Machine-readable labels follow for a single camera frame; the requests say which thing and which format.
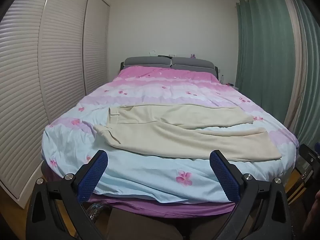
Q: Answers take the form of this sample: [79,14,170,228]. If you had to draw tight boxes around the sheer green curtain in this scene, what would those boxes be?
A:
[287,0,320,150]

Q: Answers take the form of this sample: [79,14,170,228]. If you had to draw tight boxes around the white louvered wardrobe door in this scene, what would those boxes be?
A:
[0,0,54,202]
[82,0,110,97]
[37,0,90,125]

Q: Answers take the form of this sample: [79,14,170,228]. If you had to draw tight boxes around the person's right hand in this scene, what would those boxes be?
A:
[302,190,320,234]

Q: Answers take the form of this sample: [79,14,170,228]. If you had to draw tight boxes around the beige curtain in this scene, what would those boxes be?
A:
[284,0,308,130]

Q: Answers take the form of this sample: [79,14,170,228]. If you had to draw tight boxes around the grey headboard cushion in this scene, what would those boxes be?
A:
[124,57,173,68]
[172,57,215,73]

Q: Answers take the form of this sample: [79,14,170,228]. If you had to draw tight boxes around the purple bed sheet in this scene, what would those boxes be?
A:
[87,195,237,218]

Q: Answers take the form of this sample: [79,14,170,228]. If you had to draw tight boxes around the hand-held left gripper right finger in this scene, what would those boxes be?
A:
[209,150,293,240]

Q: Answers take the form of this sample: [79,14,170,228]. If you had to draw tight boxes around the pink blue floral quilt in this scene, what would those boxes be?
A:
[41,65,299,204]

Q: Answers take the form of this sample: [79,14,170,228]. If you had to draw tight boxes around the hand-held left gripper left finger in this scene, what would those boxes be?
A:
[25,149,109,240]

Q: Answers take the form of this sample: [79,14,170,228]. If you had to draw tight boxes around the cream pants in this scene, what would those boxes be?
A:
[93,104,282,161]

